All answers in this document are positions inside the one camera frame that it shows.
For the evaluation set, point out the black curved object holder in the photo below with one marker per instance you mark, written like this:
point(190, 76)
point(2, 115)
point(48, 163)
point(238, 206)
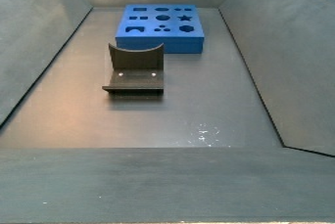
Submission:
point(136, 70)

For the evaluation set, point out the blue shape-sorting board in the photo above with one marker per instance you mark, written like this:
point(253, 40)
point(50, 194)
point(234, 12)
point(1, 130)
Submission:
point(160, 24)

